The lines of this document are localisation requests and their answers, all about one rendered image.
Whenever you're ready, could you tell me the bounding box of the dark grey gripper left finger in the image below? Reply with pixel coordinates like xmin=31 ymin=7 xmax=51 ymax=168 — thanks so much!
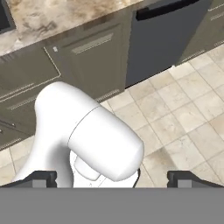
xmin=0 ymin=170 xmax=58 ymax=189

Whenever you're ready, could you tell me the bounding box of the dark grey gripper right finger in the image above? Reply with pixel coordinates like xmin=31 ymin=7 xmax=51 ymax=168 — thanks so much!
xmin=166 ymin=170 xmax=224 ymax=189

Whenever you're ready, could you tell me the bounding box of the dark sink basin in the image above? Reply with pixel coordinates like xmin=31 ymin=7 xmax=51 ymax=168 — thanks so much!
xmin=0 ymin=0 xmax=18 ymax=35

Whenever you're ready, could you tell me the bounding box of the grey-brown drawer front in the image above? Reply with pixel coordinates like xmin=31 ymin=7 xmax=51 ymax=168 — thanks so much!
xmin=0 ymin=92 xmax=42 ymax=151

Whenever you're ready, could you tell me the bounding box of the grey-brown cupboard door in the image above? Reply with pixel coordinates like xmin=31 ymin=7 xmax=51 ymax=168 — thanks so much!
xmin=0 ymin=46 xmax=62 ymax=102
xmin=43 ymin=8 xmax=134 ymax=103

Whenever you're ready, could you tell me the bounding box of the dark grey dishwasher door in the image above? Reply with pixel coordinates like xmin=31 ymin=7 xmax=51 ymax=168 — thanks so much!
xmin=124 ymin=0 xmax=214 ymax=88

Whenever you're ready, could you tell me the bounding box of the grey-brown cupboard run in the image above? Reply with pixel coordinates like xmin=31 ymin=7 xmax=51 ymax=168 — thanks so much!
xmin=174 ymin=0 xmax=224 ymax=67

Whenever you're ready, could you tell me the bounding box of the grey drawer handle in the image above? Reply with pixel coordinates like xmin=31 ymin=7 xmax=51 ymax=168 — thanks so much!
xmin=5 ymin=94 xmax=39 ymax=111

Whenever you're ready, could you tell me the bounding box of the grey cupboard door handle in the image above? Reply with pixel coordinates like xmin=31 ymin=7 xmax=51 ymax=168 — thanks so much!
xmin=0 ymin=82 xmax=37 ymax=100
xmin=70 ymin=31 xmax=115 ymax=56

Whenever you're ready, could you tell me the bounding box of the black dishwasher handle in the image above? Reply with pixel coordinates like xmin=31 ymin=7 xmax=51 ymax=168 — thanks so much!
xmin=135 ymin=0 xmax=201 ymax=22

